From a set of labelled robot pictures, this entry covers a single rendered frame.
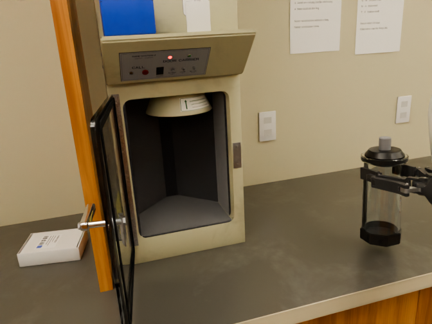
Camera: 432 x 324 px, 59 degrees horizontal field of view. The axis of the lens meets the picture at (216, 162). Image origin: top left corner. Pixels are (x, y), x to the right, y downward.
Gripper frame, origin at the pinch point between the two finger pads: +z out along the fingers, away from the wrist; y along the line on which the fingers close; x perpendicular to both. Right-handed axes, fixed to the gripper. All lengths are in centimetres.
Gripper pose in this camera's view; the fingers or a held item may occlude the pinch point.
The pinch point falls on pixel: (384, 171)
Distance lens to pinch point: 104.6
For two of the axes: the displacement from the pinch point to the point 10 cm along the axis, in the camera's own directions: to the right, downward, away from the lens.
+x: 0.8, 9.7, 2.2
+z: -2.8, -1.9, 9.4
